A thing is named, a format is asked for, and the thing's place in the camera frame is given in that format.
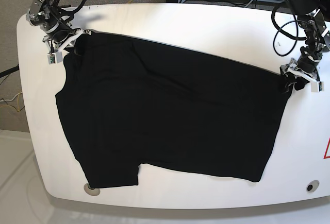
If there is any round table grommet right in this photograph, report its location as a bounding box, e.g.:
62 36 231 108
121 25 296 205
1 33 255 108
306 180 320 193

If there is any round table grommet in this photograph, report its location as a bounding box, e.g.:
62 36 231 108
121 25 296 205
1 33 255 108
84 183 101 196
306 180 320 193

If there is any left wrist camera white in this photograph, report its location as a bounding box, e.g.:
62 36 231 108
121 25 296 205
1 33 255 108
310 81 324 93

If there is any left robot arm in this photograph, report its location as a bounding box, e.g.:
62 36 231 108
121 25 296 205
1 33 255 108
271 0 329 93

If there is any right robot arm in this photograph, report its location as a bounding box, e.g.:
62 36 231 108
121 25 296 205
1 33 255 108
26 0 92 64

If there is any black T-shirt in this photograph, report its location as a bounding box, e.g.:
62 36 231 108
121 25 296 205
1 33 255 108
56 33 291 188

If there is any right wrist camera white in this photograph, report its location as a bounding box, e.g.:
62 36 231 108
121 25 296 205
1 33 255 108
47 51 63 64

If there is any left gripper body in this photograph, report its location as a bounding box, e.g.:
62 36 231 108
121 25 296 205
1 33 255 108
279 54 322 83

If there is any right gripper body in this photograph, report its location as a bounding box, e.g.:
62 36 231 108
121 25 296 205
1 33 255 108
42 23 92 54

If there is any round table grommet left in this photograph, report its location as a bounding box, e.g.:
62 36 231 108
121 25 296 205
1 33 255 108
84 183 101 196

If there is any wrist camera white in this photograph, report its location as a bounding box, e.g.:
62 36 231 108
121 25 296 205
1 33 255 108
310 81 324 93
47 51 63 64

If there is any red triangle warning sticker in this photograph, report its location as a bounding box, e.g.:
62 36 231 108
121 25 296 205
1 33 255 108
323 139 330 159

